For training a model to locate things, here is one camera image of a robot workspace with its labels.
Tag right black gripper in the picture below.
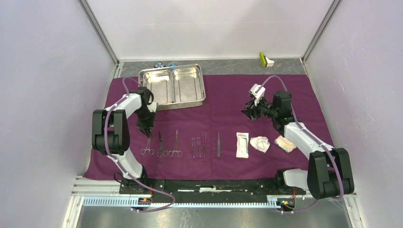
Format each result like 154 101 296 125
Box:
240 94 278 121

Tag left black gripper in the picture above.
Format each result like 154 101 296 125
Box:
134 106 155 137

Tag steel surgical scissors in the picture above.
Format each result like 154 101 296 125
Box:
157 132 168 158

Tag white sterile packet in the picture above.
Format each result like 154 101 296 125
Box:
236 133 249 159

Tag white gauze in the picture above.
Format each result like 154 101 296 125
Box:
250 136 270 153

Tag steel scalpel handle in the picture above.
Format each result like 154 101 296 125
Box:
202 133 207 157
217 132 221 158

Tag beige gauze roll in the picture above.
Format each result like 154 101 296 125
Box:
274 135 297 153

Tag purple cloth wrap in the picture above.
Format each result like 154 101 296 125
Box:
84 74 347 181

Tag metal instrument tray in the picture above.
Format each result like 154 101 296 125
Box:
138 64 206 111

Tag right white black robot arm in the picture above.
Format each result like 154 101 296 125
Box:
242 86 355 200

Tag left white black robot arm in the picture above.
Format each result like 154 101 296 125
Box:
92 87 157 194

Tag yellow green white object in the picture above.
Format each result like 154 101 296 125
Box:
259 52 275 67

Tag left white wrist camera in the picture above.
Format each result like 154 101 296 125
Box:
148 101 158 113

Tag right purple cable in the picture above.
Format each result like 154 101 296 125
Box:
253 75 345 215

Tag purple cable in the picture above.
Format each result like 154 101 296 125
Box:
253 75 345 215
103 77 176 213

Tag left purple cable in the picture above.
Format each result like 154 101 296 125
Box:
103 77 176 213

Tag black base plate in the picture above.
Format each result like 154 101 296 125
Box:
115 178 307 204

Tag aluminium frame rail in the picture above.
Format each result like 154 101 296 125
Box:
62 176 365 228

